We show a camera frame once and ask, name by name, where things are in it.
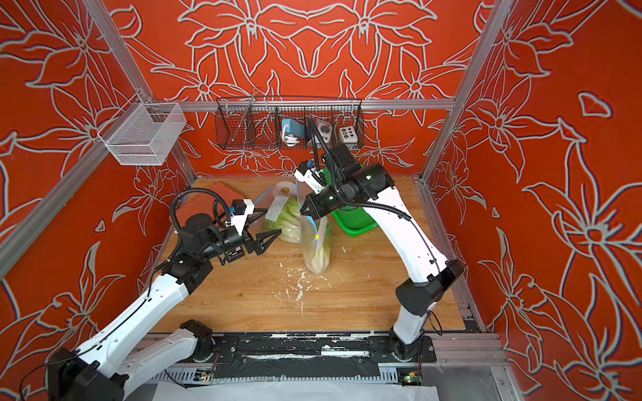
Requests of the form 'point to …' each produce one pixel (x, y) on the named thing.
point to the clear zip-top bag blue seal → (299, 205)
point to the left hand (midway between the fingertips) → (272, 219)
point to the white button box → (349, 134)
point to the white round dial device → (323, 131)
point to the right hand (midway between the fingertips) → (297, 210)
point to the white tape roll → (284, 189)
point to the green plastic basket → (353, 221)
